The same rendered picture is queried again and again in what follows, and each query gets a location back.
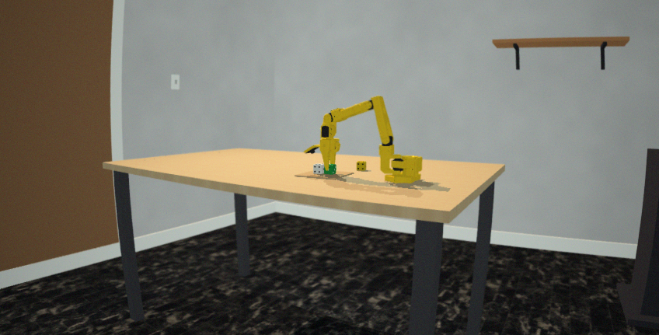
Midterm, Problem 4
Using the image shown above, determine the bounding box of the brown textured mat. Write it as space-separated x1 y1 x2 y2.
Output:
295 171 353 180

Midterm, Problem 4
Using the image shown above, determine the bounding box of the green die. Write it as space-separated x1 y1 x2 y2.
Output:
324 164 336 175

